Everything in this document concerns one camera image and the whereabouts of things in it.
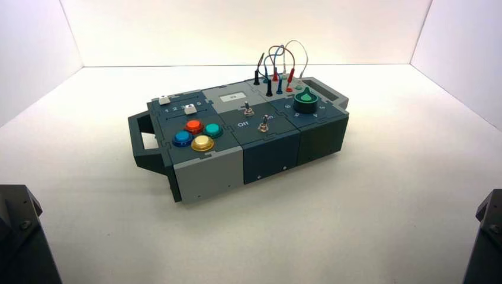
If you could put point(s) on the yellow arcade push button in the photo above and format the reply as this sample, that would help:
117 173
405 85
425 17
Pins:
202 142

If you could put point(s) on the teal arcade push button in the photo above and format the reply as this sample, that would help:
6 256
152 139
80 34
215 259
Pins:
213 129

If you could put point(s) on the blue arcade push button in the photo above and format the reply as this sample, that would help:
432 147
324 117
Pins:
182 137

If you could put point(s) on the white slider knob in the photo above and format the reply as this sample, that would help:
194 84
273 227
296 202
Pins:
164 100
190 109

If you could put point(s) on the orange arcade push button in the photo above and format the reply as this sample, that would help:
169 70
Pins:
193 125

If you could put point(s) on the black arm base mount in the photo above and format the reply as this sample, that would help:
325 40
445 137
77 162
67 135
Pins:
488 243
19 243

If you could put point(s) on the small white display window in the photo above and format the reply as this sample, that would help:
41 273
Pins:
233 97

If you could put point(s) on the grey and teal control box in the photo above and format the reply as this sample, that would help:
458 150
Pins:
208 176

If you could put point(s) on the green rotary knob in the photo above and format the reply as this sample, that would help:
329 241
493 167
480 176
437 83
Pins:
306 101

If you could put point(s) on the metal toggle switch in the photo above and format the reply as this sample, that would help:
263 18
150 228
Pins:
247 110
263 126

